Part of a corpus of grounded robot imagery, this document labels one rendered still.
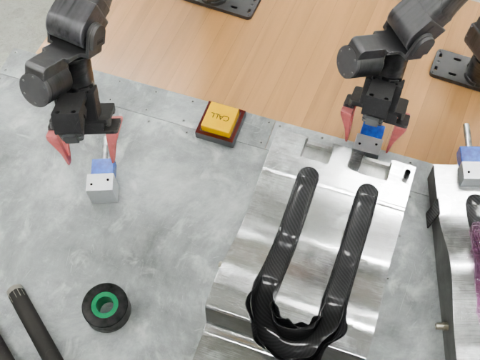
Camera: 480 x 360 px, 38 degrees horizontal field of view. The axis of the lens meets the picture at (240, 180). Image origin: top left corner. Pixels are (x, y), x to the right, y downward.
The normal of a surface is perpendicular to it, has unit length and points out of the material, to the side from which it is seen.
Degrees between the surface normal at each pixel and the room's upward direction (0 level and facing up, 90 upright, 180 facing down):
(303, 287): 24
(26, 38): 0
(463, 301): 16
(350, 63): 69
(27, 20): 0
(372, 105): 60
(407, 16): 40
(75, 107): 30
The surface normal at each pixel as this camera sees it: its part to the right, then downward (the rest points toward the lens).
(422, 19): -0.62, -0.12
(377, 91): 0.15, -0.82
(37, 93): -0.43, 0.50
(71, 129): 0.01, 0.54
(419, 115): -0.04, -0.47
